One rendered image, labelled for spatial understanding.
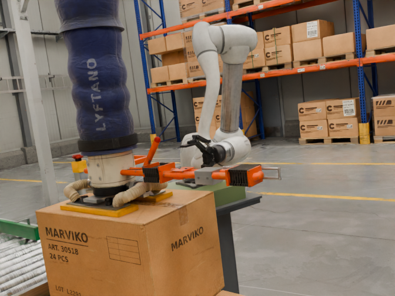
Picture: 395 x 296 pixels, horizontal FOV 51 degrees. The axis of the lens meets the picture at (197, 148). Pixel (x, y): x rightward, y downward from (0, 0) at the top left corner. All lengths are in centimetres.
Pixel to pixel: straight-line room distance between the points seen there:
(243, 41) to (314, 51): 671
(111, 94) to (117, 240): 51
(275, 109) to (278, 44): 203
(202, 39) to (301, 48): 691
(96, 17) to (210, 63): 62
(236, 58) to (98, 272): 116
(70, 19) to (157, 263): 88
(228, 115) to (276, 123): 836
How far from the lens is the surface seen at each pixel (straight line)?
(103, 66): 153
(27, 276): 229
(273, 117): 1053
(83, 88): 155
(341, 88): 993
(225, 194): 214
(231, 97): 214
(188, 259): 154
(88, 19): 155
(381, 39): 838
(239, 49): 205
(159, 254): 141
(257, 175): 121
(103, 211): 151
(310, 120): 885
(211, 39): 199
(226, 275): 239
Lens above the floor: 133
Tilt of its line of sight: 7 degrees down
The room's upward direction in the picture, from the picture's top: 7 degrees counter-clockwise
